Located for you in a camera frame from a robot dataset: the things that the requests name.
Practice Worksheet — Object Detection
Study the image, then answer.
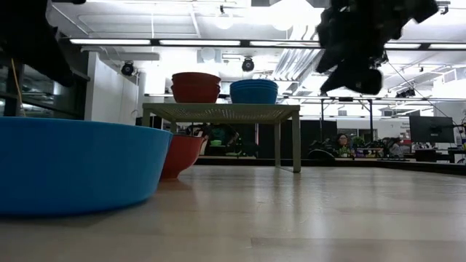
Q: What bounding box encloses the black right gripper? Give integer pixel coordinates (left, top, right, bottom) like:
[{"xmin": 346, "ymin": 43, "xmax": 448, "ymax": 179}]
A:
[{"xmin": 315, "ymin": 0, "xmax": 401, "ymax": 96}]

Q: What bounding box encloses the person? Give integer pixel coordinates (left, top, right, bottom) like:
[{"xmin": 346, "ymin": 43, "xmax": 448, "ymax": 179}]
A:
[
  {"xmin": 386, "ymin": 137, "xmax": 404, "ymax": 158},
  {"xmin": 202, "ymin": 122, "xmax": 240, "ymax": 156},
  {"xmin": 333, "ymin": 132, "xmax": 352, "ymax": 158}
]

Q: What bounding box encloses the black office chair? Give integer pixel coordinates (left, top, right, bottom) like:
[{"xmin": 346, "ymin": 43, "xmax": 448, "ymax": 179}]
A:
[{"xmin": 307, "ymin": 148, "xmax": 336, "ymax": 162}]

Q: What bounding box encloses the black computer monitor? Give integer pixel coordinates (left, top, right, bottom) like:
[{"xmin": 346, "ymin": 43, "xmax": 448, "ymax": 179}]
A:
[{"xmin": 408, "ymin": 115, "xmax": 456, "ymax": 144}]

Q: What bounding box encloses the green perforated metal shelf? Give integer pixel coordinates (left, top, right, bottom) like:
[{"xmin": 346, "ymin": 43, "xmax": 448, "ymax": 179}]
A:
[{"xmin": 141, "ymin": 103, "xmax": 302, "ymax": 174}]

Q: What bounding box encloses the black background rig frame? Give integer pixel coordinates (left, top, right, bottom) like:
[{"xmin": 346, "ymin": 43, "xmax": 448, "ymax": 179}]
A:
[{"xmin": 301, "ymin": 95, "xmax": 466, "ymax": 150}]

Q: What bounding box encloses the black aluminium table frame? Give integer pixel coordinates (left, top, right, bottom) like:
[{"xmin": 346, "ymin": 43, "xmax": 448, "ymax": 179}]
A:
[{"xmin": 196, "ymin": 155, "xmax": 466, "ymax": 176}]

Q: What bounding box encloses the long ceiling light rail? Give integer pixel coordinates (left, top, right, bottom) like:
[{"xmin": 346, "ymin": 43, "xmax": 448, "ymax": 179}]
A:
[{"xmin": 68, "ymin": 38, "xmax": 466, "ymax": 50}]

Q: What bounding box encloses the thin yellow cord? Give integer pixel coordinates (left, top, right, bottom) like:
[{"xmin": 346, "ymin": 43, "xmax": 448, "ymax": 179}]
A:
[{"xmin": 9, "ymin": 57, "xmax": 27, "ymax": 118}]

